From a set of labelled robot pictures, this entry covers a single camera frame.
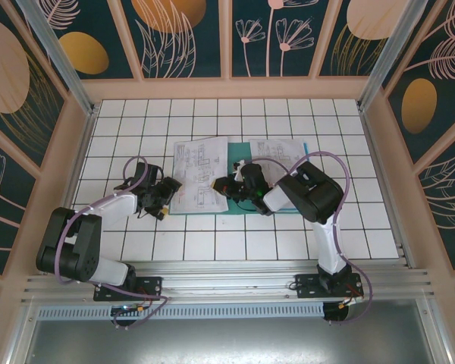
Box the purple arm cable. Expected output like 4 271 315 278
263 150 374 326
55 154 170 331

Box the green paper folder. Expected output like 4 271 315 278
168 136 311 218

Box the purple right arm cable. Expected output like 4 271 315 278
263 150 374 326

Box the slotted grey cable duct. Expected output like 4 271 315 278
37 305 325 320

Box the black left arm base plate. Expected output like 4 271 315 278
93 275 163 303

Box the white printed drawing sheet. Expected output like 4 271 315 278
171 136 230 214
248 137 306 180

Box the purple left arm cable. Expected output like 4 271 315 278
55 154 170 331

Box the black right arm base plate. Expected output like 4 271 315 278
294 272 364 300

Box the grey metal sheet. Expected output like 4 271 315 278
11 299 451 364

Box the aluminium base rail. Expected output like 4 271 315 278
20 259 437 305

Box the aluminium corner post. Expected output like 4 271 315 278
15 0 99 115
356 0 440 111

